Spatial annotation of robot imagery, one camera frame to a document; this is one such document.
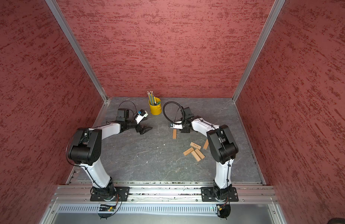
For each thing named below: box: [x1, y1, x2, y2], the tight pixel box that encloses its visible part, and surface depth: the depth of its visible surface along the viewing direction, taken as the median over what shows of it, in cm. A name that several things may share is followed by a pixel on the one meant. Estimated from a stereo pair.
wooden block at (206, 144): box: [202, 139, 209, 150], surface depth 94 cm
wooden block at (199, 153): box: [194, 148, 206, 160], surface depth 91 cm
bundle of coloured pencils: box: [146, 90, 157, 106], surface depth 105 cm
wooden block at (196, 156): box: [191, 150, 201, 162], surface depth 89 cm
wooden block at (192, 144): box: [189, 141, 202, 150], surface depth 94 cm
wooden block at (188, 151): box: [183, 147, 194, 156], surface depth 91 cm
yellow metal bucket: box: [148, 97, 162, 116], surface depth 106 cm
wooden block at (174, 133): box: [172, 128, 177, 140], surface depth 99 cm
